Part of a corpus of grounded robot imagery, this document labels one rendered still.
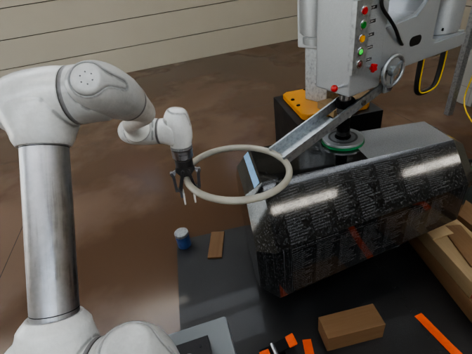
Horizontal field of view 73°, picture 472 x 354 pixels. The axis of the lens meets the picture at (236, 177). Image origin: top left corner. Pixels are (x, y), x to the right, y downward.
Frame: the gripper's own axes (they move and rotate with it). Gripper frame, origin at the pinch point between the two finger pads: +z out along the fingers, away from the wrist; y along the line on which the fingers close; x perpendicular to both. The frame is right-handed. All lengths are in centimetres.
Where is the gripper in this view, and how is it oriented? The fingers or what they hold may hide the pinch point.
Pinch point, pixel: (189, 196)
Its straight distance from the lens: 146.0
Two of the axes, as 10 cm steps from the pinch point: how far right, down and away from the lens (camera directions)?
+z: 0.5, 8.4, 5.4
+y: 9.6, -1.8, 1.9
